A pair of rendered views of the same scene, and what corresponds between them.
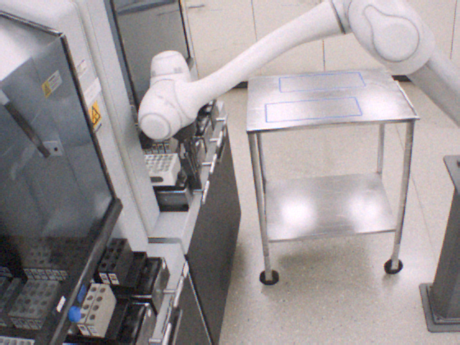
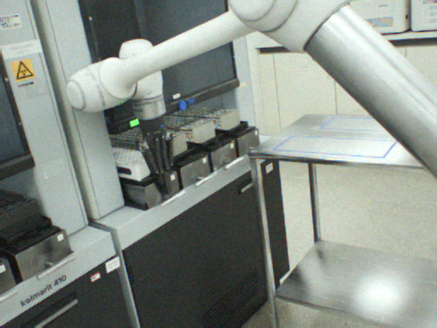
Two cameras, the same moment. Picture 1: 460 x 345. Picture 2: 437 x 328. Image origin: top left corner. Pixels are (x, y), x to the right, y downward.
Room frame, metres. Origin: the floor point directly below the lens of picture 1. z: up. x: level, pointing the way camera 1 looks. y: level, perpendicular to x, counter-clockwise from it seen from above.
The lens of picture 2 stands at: (0.11, -0.65, 1.29)
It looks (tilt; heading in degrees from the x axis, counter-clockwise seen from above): 20 degrees down; 28
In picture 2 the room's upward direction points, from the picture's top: 9 degrees counter-clockwise
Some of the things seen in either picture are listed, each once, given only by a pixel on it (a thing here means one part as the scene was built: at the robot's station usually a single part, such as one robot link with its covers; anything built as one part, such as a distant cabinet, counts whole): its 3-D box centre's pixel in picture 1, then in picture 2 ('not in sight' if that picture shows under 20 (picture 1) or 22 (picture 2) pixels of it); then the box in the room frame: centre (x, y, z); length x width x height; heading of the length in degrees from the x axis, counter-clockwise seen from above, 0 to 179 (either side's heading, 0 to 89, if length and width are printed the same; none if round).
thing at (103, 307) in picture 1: (102, 311); not in sight; (0.64, 0.33, 0.85); 0.12 x 0.02 x 0.06; 168
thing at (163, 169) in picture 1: (131, 172); (119, 164); (1.20, 0.30, 0.83); 0.30 x 0.10 x 0.06; 77
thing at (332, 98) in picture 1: (328, 179); (369, 247); (1.54, -0.41, 0.41); 0.67 x 0.46 x 0.82; 81
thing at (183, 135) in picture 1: (184, 135); (154, 131); (1.16, 0.11, 0.96); 0.08 x 0.07 x 0.09; 167
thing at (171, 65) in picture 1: (170, 80); (137, 69); (1.14, 0.12, 1.14); 0.13 x 0.11 x 0.16; 171
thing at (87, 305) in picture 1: (92, 310); not in sight; (0.64, 0.35, 0.85); 0.12 x 0.02 x 0.06; 167
